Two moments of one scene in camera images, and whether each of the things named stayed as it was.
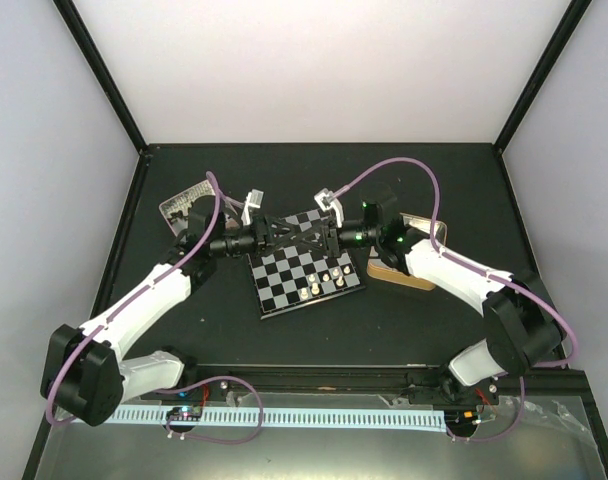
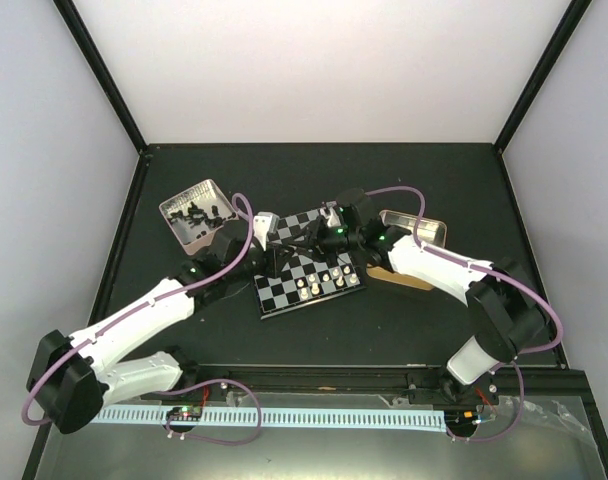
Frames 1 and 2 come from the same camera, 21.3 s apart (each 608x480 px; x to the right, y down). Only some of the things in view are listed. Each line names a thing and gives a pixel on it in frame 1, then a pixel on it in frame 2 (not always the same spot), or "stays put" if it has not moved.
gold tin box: x=377 y=268 stays put
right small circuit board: x=462 y=420 stays put
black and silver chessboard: x=291 y=278 stays put
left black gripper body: x=261 y=242 -> x=271 y=268
